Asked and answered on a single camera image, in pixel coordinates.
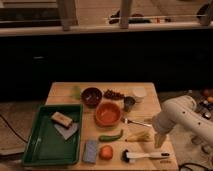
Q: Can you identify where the grey cloth in tray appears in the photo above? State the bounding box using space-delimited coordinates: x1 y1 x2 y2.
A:
54 123 79 140

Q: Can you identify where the orange bowl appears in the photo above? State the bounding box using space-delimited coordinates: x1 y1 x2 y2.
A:
95 102 122 127

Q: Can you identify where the green plastic tray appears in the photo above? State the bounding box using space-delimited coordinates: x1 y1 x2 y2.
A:
22 104 83 167

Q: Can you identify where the dark purple bowl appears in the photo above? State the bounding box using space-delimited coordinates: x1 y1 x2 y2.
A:
81 87 102 108

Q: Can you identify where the grey blue sponge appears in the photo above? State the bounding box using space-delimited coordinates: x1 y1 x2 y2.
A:
83 140 98 164

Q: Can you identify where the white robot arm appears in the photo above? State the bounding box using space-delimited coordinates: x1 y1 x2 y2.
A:
152 95 213 148

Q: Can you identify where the black cable at right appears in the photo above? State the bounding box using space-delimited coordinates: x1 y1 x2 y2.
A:
178 162 213 171

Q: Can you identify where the white cup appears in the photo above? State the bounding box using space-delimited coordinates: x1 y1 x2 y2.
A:
132 87 147 103

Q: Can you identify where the black cable on floor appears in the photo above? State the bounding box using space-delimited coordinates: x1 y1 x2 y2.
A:
0 113 29 145

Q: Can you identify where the small metal cup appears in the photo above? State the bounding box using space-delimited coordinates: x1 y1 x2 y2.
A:
124 96 135 112

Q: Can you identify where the bunch of dark grapes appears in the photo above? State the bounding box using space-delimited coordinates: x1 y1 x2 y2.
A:
104 89 124 100

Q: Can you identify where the metal spoon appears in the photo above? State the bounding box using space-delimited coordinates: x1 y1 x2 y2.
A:
122 118 152 127

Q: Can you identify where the pale green vegetable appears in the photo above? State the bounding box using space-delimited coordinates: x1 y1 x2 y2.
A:
71 86 81 100

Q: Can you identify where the white handled dish brush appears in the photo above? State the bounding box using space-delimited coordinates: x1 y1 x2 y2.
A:
121 150 170 163

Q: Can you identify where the wooden block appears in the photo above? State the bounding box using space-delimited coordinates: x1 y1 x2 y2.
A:
51 112 73 128

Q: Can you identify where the orange fruit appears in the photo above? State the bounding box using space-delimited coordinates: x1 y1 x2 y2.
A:
99 145 113 160

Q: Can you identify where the green cucumber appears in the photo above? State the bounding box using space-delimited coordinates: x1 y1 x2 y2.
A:
98 130 123 142

